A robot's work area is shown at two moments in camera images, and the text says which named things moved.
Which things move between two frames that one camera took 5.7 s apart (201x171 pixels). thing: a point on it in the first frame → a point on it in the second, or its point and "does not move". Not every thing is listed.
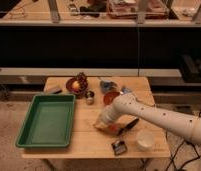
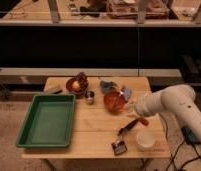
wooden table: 135,137 does not move
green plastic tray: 49,123 does not move
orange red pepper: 109,127 → 143,120
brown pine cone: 83,82 does not move
